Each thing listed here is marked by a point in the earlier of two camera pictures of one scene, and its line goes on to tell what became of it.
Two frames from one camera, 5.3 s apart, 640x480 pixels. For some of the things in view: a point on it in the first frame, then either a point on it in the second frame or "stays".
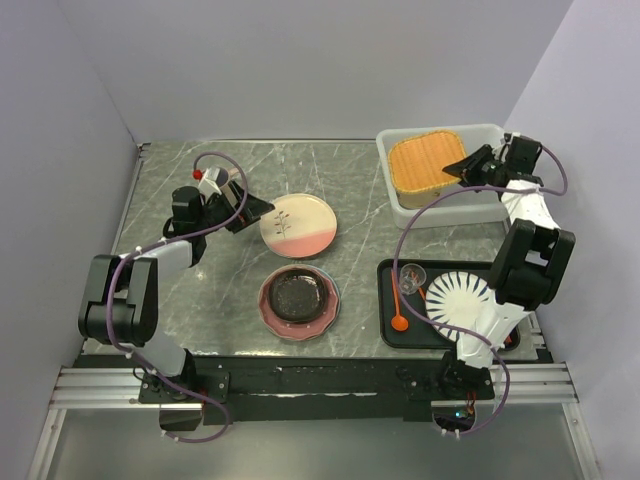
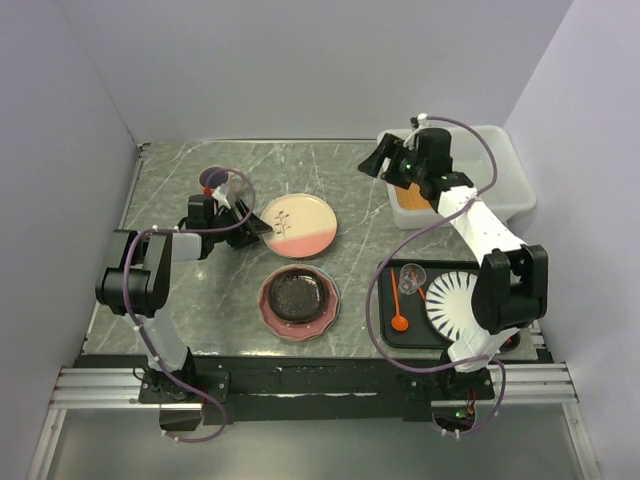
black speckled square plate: (298, 295) stays
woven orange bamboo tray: (417, 162) to (411, 198)
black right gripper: (467, 168) to (394, 149)
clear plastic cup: (411, 277) stays
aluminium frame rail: (89, 388) stays
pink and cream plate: (301, 226) stays
